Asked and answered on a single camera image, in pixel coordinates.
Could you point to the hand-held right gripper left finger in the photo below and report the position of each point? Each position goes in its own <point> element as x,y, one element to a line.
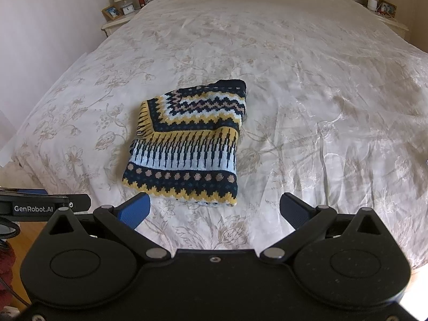
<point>133,211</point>

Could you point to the patterned knit sweater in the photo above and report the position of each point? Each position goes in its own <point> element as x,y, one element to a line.
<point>187,147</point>

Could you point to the small white clock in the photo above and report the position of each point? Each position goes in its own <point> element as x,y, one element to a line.
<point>127,9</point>

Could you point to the white smart speaker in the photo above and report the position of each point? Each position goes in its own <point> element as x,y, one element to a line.
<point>372,4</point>

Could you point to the red canister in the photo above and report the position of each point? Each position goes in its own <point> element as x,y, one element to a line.
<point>141,0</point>

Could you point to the wooden picture frame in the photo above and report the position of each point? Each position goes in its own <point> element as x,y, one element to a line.
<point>388,7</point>
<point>111,13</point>

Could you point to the cream nightstand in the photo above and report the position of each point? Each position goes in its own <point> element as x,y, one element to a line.
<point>118,25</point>
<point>391,23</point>

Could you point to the dark red cloth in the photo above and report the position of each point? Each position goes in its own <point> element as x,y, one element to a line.
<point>6,264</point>

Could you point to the cream floral bed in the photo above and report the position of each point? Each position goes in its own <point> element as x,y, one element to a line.
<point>267,57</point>

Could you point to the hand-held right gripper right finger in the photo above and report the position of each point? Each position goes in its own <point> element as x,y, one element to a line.
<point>294,211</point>

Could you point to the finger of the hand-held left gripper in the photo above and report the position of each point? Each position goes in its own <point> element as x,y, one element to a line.
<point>31,191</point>

